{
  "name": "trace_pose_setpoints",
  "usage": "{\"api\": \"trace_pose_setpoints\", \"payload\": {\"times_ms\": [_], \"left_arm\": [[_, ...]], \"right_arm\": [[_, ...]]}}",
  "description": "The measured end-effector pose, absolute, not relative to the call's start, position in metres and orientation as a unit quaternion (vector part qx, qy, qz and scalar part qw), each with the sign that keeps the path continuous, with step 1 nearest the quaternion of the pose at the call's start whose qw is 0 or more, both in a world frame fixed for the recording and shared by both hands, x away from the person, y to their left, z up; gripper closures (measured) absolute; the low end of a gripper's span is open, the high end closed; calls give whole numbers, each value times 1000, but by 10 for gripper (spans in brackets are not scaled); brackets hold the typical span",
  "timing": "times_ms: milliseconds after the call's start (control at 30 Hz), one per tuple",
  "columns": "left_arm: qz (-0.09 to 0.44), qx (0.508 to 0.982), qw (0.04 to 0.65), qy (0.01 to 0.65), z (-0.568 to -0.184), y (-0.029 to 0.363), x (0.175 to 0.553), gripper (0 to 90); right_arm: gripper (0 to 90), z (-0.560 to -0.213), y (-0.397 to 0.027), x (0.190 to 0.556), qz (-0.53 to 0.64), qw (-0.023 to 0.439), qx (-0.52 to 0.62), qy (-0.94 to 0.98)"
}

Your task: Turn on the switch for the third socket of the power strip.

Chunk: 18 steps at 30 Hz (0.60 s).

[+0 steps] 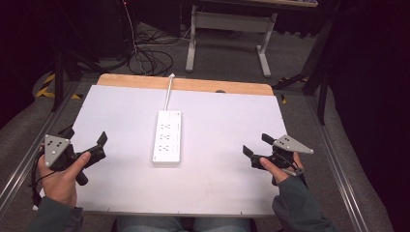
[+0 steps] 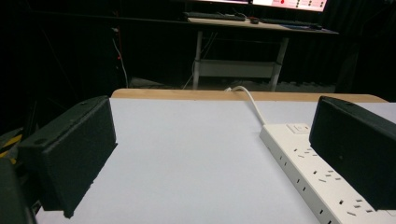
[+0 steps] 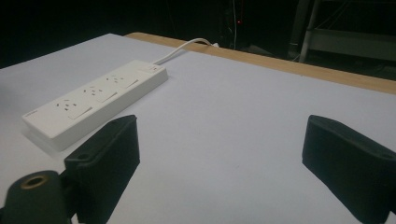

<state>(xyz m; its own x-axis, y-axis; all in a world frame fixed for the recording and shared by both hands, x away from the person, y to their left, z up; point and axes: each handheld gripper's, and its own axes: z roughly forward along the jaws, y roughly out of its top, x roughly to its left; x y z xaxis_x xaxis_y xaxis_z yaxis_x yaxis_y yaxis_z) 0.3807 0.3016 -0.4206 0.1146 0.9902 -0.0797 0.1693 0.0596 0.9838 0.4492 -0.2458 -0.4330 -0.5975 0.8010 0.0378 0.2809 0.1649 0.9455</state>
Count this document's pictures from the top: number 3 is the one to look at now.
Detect white power strip cable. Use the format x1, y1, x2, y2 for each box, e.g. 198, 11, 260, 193
152, 37, 220, 66

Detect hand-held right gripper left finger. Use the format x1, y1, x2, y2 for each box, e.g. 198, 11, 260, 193
64, 114, 141, 224

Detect white power strip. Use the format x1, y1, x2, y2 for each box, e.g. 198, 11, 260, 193
21, 59, 169, 152

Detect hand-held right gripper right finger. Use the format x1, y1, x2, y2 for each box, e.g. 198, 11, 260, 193
301, 114, 396, 224

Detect metal stand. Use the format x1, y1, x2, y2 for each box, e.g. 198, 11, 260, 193
288, 0, 396, 63

